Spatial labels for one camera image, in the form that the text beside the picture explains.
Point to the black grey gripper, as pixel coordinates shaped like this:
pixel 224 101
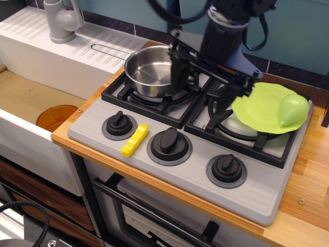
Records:
pixel 217 54

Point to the small green pear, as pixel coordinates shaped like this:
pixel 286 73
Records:
pixel 293 110

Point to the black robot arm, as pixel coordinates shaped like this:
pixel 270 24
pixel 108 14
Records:
pixel 238 13

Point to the stainless steel pan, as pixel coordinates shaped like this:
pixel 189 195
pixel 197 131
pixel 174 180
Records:
pixel 148 70

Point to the light green plate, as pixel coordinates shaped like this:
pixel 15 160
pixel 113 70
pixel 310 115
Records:
pixel 260 110

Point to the black middle stove knob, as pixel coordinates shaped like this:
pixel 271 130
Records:
pixel 169 147

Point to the black stove knob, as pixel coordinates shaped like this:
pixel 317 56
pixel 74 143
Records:
pixel 226 171
pixel 169 147
pixel 119 126

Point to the grey toy stove top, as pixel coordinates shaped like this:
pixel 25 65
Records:
pixel 241 160

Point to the black right stove knob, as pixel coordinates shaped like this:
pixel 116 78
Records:
pixel 226 171

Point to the black left stove knob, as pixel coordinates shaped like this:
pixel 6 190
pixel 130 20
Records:
pixel 119 126

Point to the black left burner grate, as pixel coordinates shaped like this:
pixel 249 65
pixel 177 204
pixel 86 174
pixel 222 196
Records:
pixel 154 103

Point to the black burner grate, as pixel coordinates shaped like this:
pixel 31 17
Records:
pixel 231 133
pixel 154 103

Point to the black right burner grate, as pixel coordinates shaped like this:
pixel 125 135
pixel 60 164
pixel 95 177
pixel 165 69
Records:
pixel 231 133

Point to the yellow toy corn piece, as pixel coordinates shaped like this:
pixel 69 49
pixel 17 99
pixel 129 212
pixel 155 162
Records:
pixel 135 140

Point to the grey toy faucet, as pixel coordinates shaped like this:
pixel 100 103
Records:
pixel 62 23

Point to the oven door with window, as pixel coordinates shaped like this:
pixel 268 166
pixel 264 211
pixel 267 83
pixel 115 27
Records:
pixel 144 217

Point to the orange translucent bowl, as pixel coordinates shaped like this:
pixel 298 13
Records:
pixel 53 117

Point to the white toy sink unit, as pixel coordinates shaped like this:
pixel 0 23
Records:
pixel 37 74

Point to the wood grain drawer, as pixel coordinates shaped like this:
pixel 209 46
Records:
pixel 67 212

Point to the black oven door handle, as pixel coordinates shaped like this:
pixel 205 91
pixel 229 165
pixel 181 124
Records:
pixel 109 188

